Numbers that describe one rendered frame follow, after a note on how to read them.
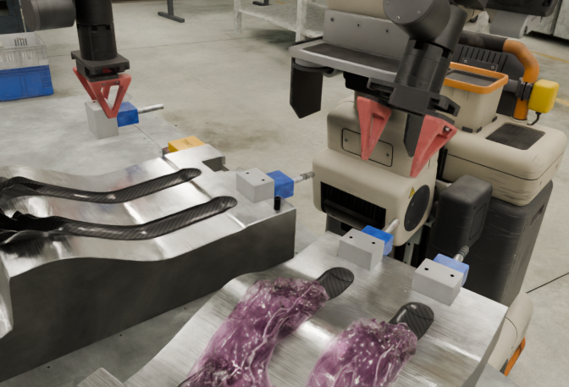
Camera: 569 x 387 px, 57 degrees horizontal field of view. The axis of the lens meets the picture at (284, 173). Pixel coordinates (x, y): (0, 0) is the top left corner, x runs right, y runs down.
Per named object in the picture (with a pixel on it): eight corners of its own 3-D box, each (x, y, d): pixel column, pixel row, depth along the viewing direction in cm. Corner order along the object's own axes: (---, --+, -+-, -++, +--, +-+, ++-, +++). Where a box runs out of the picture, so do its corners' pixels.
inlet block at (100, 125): (158, 115, 99) (155, 88, 97) (169, 124, 96) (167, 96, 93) (89, 130, 92) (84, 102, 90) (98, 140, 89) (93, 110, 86)
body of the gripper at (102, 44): (91, 78, 81) (84, 30, 78) (71, 62, 88) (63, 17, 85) (131, 72, 85) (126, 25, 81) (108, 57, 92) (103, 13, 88)
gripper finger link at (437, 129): (419, 180, 59) (448, 102, 58) (365, 161, 63) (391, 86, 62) (438, 185, 65) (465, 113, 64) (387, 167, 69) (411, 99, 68)
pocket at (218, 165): (224, 174, 91) (224, 155, 89) (240, 186, 87) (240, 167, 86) (201, 180, 89) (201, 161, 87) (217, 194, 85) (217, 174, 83)
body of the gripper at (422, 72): (439, 111, 59) (463, 47, 58) (362, 90, 64) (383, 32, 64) (456, 121, 64) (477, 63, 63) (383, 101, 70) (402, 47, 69)
